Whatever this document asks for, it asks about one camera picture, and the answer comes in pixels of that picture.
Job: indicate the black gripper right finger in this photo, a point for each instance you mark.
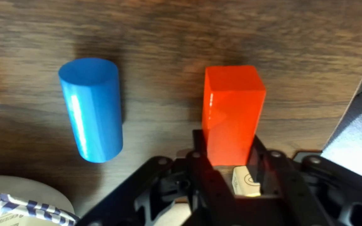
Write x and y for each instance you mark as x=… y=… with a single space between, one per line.
x=315 y=192

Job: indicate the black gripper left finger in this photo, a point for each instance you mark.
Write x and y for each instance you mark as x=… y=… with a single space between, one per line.
x=172 y=192

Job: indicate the orange rectangular block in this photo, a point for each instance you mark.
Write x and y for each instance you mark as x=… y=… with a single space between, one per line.
x=233 y=113

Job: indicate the blue cylinder block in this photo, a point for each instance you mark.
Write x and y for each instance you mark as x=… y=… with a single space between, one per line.
x=93 y=108

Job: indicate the grey fabric sofa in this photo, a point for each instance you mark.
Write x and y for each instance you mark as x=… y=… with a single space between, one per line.
x=357 y=142

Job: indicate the white blue patterned paper cup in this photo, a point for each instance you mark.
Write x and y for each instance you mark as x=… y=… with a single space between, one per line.
x=18 y=201

